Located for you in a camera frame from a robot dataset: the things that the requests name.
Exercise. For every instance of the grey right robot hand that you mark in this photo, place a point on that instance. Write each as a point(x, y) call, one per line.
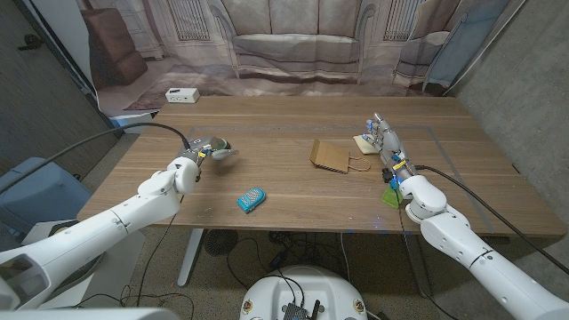
point(392, 144)

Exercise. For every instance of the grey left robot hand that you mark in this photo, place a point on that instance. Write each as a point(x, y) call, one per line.
point(200, 144)

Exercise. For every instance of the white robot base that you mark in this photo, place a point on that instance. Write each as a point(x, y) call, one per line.
point(306, 286)

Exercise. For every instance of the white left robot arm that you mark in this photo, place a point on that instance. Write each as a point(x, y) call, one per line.
point(124, 218)

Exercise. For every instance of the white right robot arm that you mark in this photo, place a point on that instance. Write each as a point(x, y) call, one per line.
point(453, 235)

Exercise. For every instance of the cream foam sponge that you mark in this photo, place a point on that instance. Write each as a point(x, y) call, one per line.
point(362, 146)

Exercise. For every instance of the white power strip box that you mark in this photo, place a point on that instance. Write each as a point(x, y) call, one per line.
point(181, 94)

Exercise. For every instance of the brown paper bag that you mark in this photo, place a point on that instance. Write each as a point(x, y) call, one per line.
point(329, 155)

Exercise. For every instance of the grey tape outline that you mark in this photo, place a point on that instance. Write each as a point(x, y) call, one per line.
point(311, 128)

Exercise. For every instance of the black round fan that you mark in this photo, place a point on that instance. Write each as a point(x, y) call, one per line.
point(221, 242)

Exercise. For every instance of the white table leg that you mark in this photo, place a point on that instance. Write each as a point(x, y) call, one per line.
point(191, 258)

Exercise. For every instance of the grey table leg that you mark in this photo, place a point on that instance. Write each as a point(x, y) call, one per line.
point(415, 271)

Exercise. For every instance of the printed living room backdrop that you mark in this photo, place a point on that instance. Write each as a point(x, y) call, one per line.
point(289, 44)

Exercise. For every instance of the black electronics module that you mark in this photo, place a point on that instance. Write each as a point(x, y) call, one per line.
point(295, 311)

